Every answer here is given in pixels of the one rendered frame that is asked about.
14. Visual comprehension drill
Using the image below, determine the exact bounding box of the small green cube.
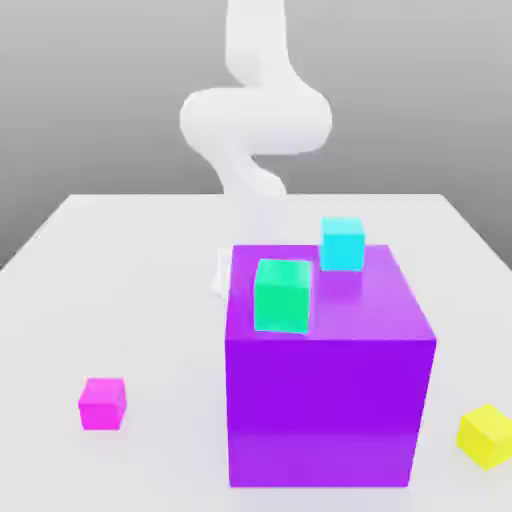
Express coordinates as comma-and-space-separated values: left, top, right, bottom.
253, 258, 314, 336

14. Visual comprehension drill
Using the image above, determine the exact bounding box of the small cyan cube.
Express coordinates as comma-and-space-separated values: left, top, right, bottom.
319, 216, 366, 273

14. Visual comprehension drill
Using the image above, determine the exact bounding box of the small magenta cube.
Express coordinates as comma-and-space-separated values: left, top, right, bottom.
77, 376, 128, 432

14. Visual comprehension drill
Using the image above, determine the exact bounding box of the small yellow cube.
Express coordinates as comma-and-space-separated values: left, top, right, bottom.
456, 403, 512, 472

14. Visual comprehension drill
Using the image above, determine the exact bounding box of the large purple box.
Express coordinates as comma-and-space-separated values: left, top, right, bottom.
224, 243, 438, 489

